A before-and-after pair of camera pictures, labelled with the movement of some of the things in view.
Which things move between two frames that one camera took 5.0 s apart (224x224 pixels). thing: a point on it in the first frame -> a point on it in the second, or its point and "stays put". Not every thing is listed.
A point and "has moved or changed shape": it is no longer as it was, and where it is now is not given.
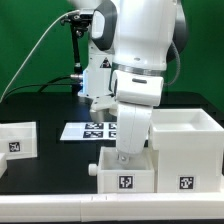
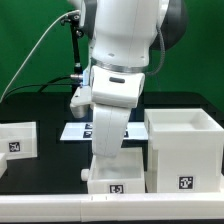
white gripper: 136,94 -> 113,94
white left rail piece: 3,164 stays put
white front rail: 112,207 stays put
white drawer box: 18,140 stays put
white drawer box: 135,175 has moved or changed shape
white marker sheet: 89,131 stays put
